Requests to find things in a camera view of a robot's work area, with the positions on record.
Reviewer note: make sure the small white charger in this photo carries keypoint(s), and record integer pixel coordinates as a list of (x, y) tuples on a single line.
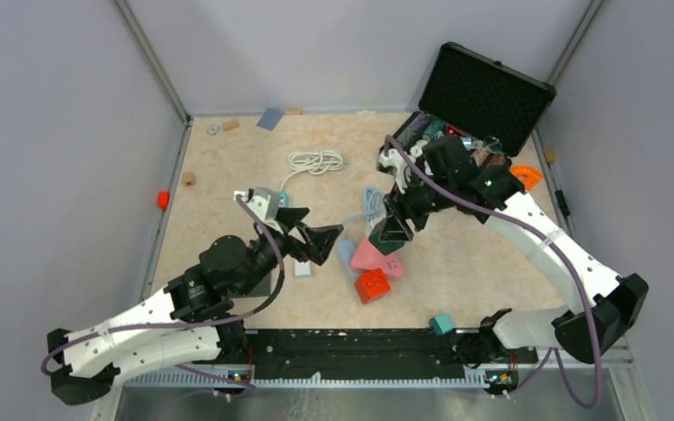
[(302, 269)]

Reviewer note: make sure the red orange clip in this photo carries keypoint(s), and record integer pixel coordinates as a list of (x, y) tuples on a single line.
[(162, 200)]

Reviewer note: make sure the wooden block top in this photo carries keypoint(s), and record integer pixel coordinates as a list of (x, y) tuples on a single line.
[(230, 125)]

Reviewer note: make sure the wooden block right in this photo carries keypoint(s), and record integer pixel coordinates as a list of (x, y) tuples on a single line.
[(549, 155)]

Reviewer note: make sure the wooden block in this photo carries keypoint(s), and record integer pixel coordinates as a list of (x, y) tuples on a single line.
[(230, 125), (549, 155)]

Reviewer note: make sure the black open case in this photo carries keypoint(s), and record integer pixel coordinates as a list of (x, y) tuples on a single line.
[(478, 99)]

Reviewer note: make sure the orange arch toy right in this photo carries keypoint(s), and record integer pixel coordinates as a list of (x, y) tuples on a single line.
[(528, 176)]

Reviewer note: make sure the dark grey building baseplate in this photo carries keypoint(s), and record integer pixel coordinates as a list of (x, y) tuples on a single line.
[(262, 289)]

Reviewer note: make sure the grey blue card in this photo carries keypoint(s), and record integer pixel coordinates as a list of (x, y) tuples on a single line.
[(270, 119)]

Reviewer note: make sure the red cube socket adapter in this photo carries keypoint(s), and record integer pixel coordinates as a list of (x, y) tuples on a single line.
[(372, 285)]

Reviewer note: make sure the dark green cube adapter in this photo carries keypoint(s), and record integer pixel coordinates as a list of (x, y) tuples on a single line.
[(387, 238)]

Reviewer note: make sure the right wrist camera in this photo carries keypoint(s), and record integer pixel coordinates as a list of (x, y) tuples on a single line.
[(390, 162)]

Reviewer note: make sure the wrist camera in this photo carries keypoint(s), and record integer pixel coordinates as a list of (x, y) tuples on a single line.
[(390, 162), (263, 202)]

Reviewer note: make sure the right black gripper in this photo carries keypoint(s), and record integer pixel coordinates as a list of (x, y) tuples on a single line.
[(405, 203)]

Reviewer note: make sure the pink triangular power strip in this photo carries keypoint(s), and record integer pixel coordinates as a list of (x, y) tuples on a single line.
[(366, 258)]

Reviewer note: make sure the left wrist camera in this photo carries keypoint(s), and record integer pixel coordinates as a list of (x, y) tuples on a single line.
[(263, 202)]

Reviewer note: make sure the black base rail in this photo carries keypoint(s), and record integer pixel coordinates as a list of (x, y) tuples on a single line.
[(363, 354)]

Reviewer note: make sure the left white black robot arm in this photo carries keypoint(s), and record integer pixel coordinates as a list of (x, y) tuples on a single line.
[(197, 316)]

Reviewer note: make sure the metal washer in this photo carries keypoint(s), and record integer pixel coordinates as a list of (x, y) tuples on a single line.
[(213, 130)]

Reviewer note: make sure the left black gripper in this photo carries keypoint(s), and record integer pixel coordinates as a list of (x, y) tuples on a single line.
[(321, 240)]

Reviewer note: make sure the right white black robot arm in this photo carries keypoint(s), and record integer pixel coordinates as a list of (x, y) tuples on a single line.
[(600, 304)]

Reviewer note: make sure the teal power strip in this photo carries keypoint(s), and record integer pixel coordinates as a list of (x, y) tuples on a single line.
[(283, 199)]

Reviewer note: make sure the teal small plug adapter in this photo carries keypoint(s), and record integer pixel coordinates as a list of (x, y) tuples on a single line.
[(441, 324)]

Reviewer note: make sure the light blue power strip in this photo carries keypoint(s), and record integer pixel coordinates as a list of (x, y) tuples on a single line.
[(373, 209)]

